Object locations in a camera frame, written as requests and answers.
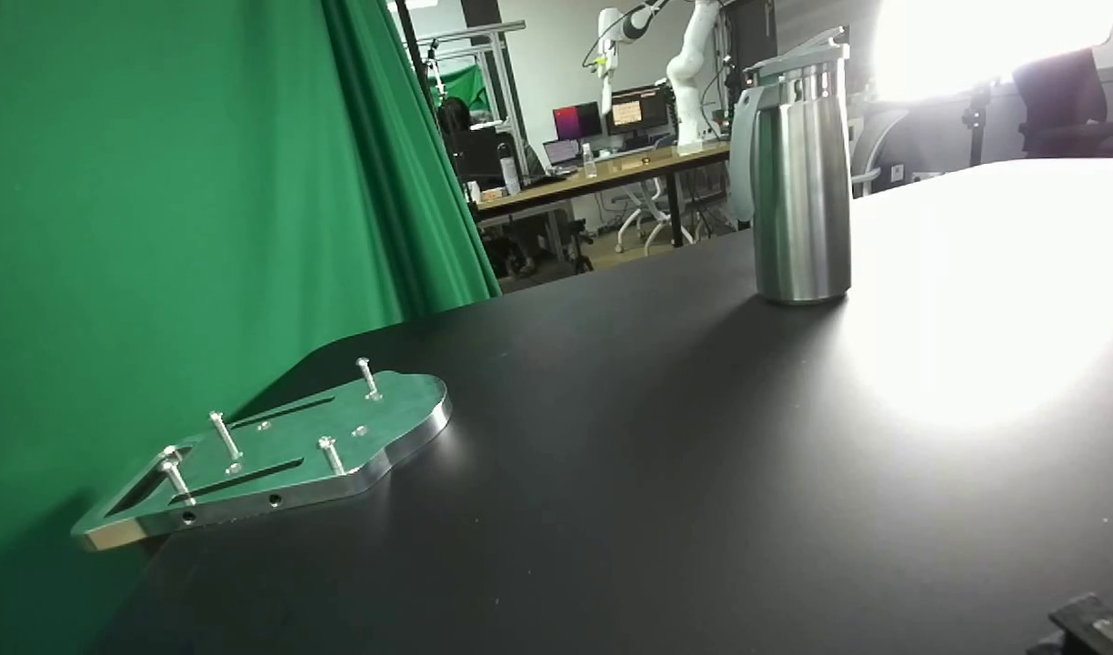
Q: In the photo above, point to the slim white robot arm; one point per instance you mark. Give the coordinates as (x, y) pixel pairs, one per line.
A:
(609, 49)

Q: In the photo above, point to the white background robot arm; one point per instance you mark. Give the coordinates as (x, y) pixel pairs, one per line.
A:
(700, 75)

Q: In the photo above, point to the stainless steel flask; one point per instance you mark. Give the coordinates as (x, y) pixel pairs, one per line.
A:
(801, 194)

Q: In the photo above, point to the wooden background desk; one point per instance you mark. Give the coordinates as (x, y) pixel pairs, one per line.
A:
(603, 172)

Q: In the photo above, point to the silver bolt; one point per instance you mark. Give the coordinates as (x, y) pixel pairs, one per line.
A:
(367, 380)
(332, 455)
(221, 439)
(177, 474)

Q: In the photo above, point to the laptop with red screen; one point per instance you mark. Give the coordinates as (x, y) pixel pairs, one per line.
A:
(575, 123)

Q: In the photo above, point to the person in dark clothes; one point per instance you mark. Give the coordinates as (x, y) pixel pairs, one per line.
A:
(464, 138)

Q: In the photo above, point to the monitor with orange screen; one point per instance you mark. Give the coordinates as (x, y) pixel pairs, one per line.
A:
(638, 111)

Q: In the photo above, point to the small green background cloth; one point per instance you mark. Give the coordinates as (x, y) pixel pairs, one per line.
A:
(465, 85)

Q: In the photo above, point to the green curtain backdrop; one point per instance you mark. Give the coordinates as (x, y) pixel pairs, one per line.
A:
(168, 205)

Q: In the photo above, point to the black office chair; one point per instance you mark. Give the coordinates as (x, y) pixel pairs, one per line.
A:
(1068, 103)

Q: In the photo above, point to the black clamp piece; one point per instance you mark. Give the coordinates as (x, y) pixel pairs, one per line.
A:
(1087, 627)

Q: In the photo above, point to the metal background frame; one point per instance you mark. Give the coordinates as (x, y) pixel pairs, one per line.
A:
(500, 55)

